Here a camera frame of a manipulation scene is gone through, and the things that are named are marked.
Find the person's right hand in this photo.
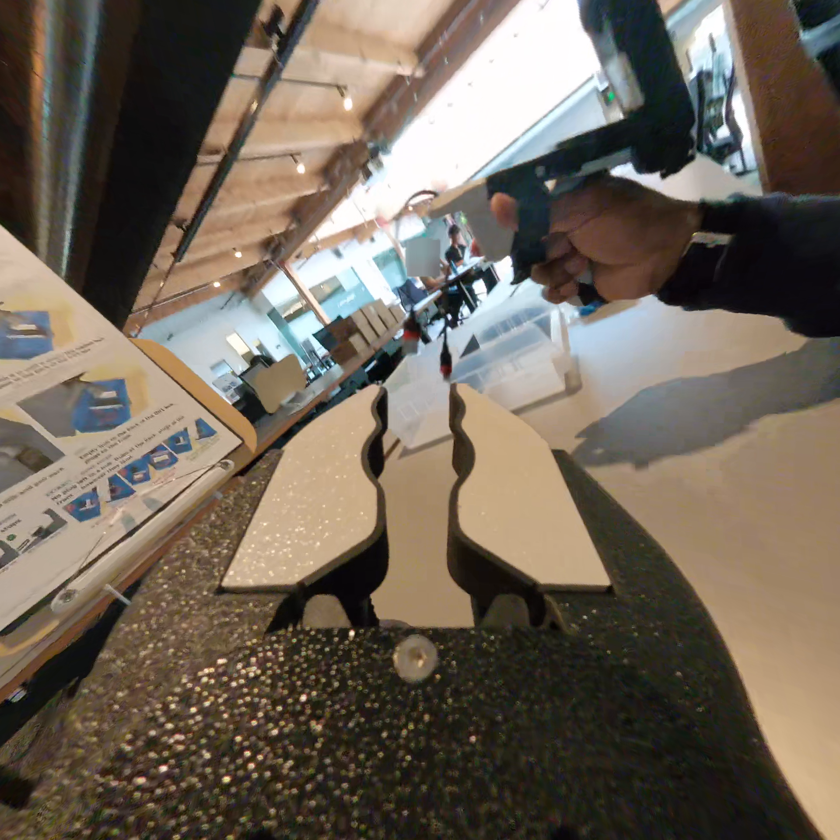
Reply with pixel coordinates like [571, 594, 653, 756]
[490, 174, 706, 306]

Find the stack of cardboard boxes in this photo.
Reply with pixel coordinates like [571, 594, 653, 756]
[328, 298, 408, 366]

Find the instruction sheet on stand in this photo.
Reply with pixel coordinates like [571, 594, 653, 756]
[0, 223, 257, 657]

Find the black wristwatch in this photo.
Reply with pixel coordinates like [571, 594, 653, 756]
[686, 200, 734, 250]

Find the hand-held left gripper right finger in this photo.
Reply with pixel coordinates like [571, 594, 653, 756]
[448, 384, 613, 629]

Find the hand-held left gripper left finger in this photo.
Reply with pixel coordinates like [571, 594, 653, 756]
[222, 385, 389, 630]

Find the clear plastic bin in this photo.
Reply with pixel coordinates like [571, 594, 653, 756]
[384, 305, 582, 451]

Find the black red-plug usb cable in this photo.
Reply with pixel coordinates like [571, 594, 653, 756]
[392, 190, 455, 383]

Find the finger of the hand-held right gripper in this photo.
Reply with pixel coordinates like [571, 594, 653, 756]
[425, 179, 521, 265]

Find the rounded beige board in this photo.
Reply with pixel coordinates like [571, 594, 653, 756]
[252, 354, 308, 413]

